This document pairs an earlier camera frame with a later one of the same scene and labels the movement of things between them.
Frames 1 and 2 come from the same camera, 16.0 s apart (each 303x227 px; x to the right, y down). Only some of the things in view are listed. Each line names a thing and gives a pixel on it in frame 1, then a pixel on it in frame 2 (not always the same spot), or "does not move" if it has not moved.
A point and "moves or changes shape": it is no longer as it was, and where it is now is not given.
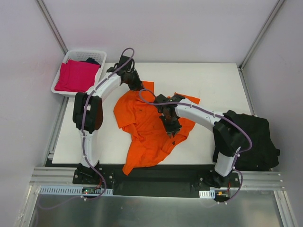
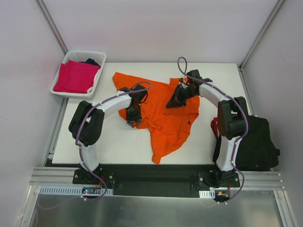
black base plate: (161, 180) does not move
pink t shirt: (76, 76) does not move
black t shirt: (262, 154) does not move
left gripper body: (135, 83) -> (133, 118)
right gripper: (172, 125) -> (180, 95)
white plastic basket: (79, 55) does not move
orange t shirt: (146, 137) moves or changes shape
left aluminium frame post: (52, 26) does not move
